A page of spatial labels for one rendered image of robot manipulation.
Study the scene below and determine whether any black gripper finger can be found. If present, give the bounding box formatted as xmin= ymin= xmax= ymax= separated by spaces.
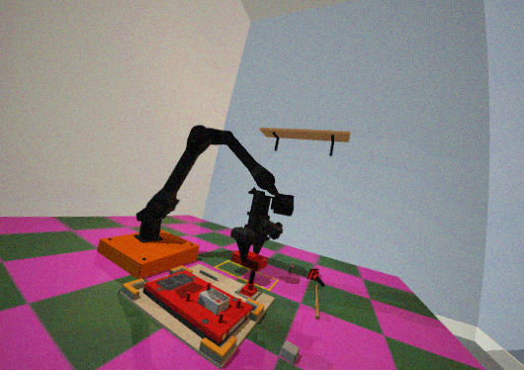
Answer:
xmin=235 ymin=238 xmax=256 ymax=263
xmin=253 ymin=235 xmax=271 ymax=254

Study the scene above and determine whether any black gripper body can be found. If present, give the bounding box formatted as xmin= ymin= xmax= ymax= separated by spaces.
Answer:
xmin=230 ymin=209 xmax=268 ymax=242

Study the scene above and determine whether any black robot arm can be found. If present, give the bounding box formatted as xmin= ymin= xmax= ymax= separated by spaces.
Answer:
xmin=133 ymin=126 xmax=294 ymax=242

